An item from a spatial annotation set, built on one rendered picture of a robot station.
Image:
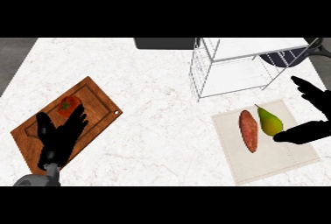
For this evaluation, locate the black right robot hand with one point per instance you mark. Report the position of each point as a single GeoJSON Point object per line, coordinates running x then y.
{"type": "Point", "coordinates": [310, 132]}

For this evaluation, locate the beige placemat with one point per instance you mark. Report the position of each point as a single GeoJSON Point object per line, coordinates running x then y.
{"type": "Point", "coordinates": [265, 148]}

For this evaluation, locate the reddish-brown sweet potato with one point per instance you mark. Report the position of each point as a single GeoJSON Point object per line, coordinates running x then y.
{"type": "Point", "coordinates": [248, 131]}

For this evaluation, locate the dark grey appliance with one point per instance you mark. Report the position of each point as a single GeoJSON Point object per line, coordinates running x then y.
{"type": "Point", "coordinates": [165, 43]}

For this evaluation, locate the green pear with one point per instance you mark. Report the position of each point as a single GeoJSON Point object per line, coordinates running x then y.
{"type": "Point", "coordinates": [268, 122]}

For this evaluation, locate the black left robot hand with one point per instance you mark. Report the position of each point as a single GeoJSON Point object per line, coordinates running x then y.
{"type": "Point", "coordinates": [57, 140]}

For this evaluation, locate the brown wooden cutting board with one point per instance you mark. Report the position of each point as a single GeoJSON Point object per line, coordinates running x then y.
{"type": "Point", "coordinates": [63, 125]}

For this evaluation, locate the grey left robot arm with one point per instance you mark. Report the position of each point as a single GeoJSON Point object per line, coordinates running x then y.
{"type": "Point", "coordinates": [39, 177]}

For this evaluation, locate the black frying pan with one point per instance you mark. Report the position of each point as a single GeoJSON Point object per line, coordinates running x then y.
{"type": "Point", "coordinates": [292, 55]}

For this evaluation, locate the red tomato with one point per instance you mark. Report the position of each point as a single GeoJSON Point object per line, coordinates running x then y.
{"type": "Point", "coordinates": [67, 105]}

